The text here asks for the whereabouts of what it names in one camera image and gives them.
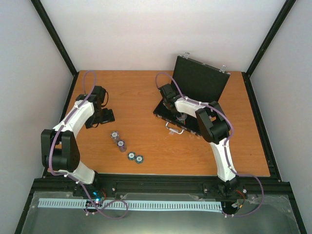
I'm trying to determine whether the clear round dealer button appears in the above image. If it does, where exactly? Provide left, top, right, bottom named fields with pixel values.
left=177, top=117, right=187, bottom=121

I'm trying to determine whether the purple chip stack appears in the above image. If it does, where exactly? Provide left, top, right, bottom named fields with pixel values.
left=117, top=140, right=127, bottom=152
left=111, top=131, right=120, bottom=143

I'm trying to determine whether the blue short stack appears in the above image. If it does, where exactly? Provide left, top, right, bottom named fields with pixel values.
left=135, top=155, right=144, bottom=164
left=127, top=152, right=136, bottom=160

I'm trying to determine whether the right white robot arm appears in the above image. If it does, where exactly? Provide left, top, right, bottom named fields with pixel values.
left=159, top=84, right=236, bottom=182

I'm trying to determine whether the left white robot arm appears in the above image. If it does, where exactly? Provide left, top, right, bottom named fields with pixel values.
left=41, top=86, right=115, bottom=196

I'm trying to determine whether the black poker set case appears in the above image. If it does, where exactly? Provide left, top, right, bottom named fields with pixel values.
left=153, top=52, right=230, bottom=136

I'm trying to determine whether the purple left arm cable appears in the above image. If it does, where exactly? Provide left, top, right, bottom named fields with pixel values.
left=47, top=70, right=129, bottom=219

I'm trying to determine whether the right black frame post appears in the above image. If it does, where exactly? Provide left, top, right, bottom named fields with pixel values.
left=245, top=0, right=297, bottom=76

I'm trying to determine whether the black frame post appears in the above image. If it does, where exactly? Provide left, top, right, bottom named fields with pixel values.
left=30, top=0, right=79, bottom=76
left=245, top=0, right=297, bottom=76

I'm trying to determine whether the light blue cable duct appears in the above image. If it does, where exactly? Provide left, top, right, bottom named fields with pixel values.
left=38, top=198, right=222, bottom=213

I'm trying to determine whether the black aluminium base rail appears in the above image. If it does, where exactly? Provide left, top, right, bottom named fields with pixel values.
left=31, top=173, right=292, bottom=203

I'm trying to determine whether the left black frame post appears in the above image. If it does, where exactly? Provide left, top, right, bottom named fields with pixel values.
left=30, top=0, right=79, bottom=76

